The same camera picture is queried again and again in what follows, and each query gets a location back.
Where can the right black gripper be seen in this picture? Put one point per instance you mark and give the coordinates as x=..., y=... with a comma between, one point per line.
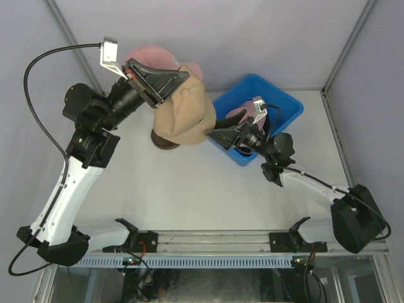
x=230, y=137

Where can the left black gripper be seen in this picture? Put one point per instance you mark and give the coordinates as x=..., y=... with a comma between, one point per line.
x=161, y=84

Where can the pink baseball cap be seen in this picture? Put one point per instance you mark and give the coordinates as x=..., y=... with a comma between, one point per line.
x=157, y=57

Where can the beige cap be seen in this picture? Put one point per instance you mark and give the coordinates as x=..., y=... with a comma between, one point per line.
x=187, y=115

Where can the dark round wooden stand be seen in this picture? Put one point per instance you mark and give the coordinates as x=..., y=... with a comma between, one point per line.
x=162, y=143

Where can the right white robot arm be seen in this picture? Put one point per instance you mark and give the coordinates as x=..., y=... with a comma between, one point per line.
x=353, y=220

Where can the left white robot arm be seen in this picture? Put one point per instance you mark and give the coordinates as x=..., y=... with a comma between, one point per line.
x=88, y=153

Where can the dark cap in bin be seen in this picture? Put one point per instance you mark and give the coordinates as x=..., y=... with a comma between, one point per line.
x=268, y=126

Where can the blue plastic bin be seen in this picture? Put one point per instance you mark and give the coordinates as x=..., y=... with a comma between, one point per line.
x=282, y=109

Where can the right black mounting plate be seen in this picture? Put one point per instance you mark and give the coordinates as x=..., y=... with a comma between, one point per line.
x=291, y=242

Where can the black mounting plate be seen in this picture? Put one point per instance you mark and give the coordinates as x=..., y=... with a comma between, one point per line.
x=148, y=241
x=291, y=242

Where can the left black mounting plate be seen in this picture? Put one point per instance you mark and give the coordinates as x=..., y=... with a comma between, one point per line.
x=148, y=241

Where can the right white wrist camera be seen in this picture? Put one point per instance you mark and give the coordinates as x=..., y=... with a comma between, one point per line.
x=260, y=111

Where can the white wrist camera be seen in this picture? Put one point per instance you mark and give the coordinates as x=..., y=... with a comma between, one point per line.
x=108, y=56
x=260, y=111

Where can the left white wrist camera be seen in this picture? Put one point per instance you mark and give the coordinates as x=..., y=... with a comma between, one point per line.
x=108, y=56

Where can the aluminium mounting rail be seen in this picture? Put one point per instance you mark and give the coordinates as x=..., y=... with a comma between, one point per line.
x=211, y=243

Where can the perforated grey cable duct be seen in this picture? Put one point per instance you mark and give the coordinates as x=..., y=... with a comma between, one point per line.
x=187, y=262

